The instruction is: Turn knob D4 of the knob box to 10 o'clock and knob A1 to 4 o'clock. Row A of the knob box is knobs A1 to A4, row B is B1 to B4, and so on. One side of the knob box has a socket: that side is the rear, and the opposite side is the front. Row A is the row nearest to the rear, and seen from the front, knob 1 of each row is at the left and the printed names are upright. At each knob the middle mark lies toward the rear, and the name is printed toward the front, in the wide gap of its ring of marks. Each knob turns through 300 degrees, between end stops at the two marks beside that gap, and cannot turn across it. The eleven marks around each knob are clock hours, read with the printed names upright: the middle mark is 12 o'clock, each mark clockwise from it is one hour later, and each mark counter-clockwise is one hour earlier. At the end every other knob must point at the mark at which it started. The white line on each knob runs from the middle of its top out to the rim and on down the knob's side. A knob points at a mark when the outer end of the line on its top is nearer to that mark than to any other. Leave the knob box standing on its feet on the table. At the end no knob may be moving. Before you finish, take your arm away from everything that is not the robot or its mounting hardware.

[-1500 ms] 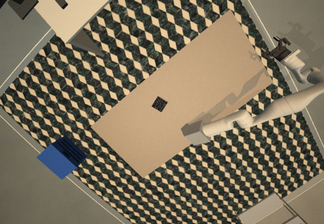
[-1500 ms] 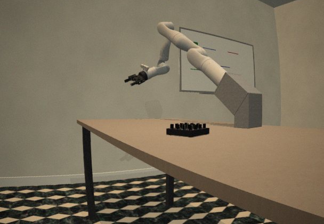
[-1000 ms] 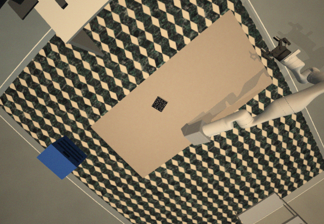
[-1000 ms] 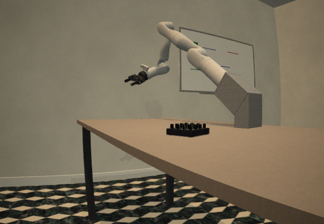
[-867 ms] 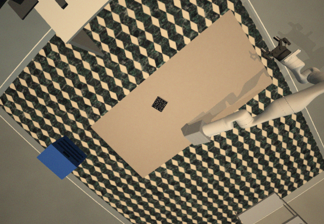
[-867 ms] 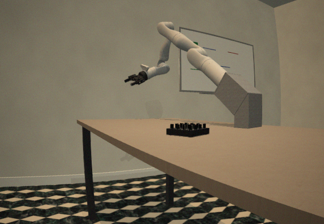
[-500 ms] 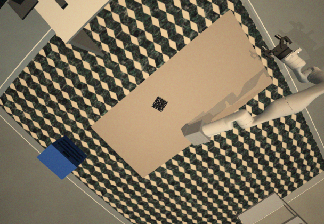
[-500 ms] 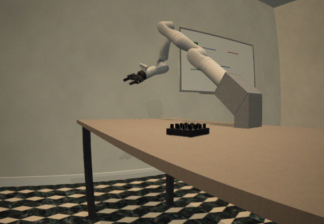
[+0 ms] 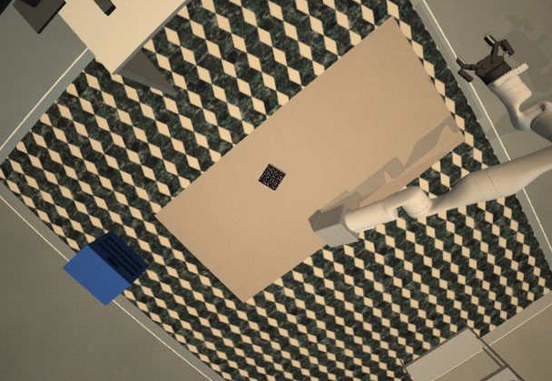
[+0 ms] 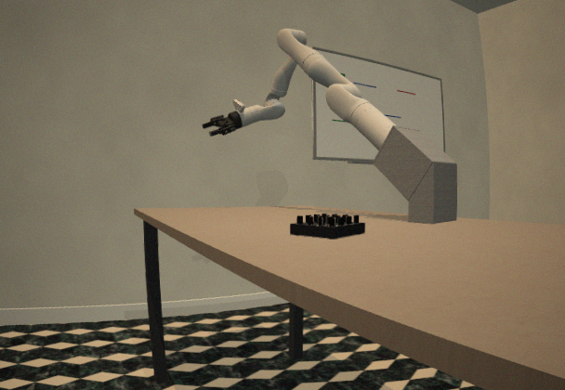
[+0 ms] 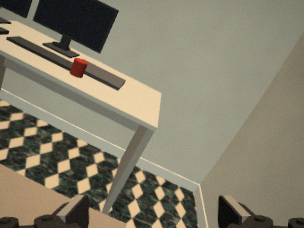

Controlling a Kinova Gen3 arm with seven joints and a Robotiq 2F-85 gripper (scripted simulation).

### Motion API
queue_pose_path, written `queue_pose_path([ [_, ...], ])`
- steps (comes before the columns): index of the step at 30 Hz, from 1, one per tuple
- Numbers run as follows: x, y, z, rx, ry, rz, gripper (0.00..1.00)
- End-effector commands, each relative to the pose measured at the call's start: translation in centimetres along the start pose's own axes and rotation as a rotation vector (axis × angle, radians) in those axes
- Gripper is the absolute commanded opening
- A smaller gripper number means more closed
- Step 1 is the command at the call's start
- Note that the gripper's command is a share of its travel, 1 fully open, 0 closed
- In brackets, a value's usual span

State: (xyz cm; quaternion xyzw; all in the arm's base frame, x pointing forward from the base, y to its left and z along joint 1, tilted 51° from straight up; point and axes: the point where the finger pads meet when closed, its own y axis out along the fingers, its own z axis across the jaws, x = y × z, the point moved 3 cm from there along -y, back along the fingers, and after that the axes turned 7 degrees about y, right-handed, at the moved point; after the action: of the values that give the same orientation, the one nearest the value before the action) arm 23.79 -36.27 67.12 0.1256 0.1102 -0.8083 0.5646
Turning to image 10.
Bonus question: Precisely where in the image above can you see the black knob box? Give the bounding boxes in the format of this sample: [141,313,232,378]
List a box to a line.
[290,214,365,240]

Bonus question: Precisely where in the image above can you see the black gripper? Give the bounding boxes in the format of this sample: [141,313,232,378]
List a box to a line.
[203,111,242,137]

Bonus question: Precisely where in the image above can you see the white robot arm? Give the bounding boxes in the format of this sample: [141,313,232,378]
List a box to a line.
[233,29,395,150]

